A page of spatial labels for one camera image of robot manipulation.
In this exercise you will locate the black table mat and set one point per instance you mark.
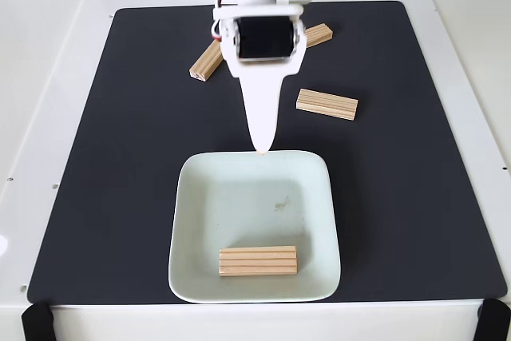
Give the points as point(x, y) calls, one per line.
point(120, 157)

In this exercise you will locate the pale green square plate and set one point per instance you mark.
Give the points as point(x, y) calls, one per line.
point(311, 217)

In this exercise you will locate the grooved wooden block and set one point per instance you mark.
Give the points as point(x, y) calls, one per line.
point(205, 63)
point(326, 104)
point(258, 262)
point(319, 34)

